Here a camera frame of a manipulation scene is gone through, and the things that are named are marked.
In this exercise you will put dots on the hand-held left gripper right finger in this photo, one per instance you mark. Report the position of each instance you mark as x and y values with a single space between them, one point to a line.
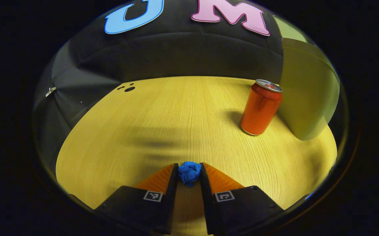
206 203

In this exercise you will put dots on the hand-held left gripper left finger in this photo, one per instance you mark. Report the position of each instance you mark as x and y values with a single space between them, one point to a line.
171 203

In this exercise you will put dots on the blue paper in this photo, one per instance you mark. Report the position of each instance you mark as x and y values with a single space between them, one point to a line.
189 173

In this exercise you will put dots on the orange-red pop can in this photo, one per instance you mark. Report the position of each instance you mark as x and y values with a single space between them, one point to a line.
260 109

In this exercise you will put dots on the pale green desktop garbage bin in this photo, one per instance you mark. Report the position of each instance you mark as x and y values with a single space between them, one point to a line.
307 91

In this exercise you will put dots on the black backdrop cloth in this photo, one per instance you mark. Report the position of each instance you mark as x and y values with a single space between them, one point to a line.
176 52

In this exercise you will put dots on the silver metal cloth clip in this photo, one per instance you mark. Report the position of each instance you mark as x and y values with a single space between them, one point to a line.
50 91

